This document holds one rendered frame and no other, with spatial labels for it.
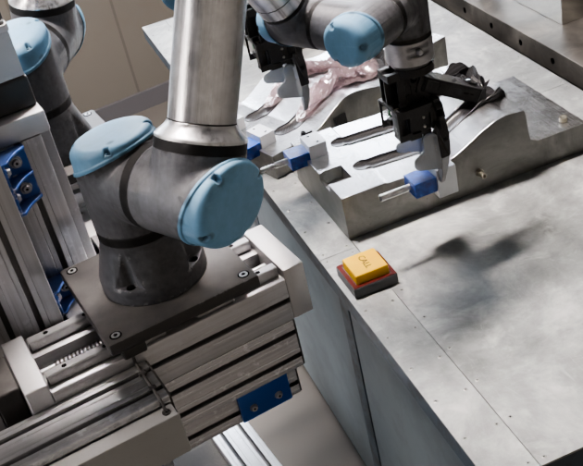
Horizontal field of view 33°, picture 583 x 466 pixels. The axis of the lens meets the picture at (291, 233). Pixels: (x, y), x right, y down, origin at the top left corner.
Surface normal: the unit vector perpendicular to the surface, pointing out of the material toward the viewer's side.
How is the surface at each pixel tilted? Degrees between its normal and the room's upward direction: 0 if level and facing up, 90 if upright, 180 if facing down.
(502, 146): 90
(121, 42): 90
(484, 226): 0
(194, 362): 90
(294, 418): 0
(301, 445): 0
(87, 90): 90
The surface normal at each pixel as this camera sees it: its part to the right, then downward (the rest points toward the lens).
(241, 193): 0.75, 0.35
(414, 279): -0.19, -0.81
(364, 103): 0.60, 0.34
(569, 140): 0.35, 0.47
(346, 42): -0.61, 0.54
